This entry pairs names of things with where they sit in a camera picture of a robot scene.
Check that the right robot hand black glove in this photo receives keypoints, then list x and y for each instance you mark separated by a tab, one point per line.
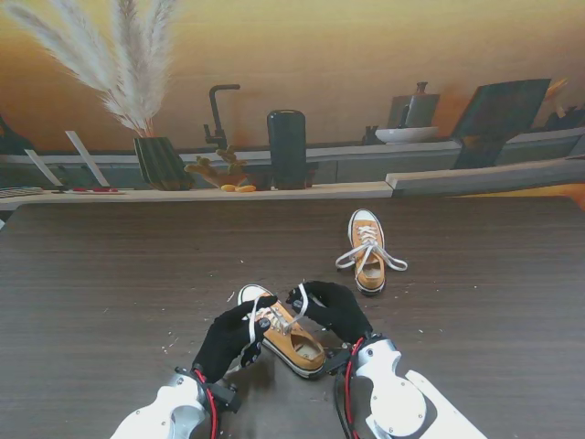
338	311

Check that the left robot hand black glove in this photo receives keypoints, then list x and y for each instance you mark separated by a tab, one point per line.
224	343

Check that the yellow canvas sneaker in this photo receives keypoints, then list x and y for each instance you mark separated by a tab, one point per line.
297	352
365	215

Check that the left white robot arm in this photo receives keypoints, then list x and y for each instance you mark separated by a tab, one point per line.
169	411

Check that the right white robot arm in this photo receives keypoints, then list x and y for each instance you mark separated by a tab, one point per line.
402	393

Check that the printed kitchen backdrop banner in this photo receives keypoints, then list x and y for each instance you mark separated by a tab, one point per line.
320	55

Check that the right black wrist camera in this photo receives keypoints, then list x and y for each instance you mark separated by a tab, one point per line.
337	361

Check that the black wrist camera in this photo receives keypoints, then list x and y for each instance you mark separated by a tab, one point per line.
337	361
227	397

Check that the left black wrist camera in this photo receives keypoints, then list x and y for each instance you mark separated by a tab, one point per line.
227	397

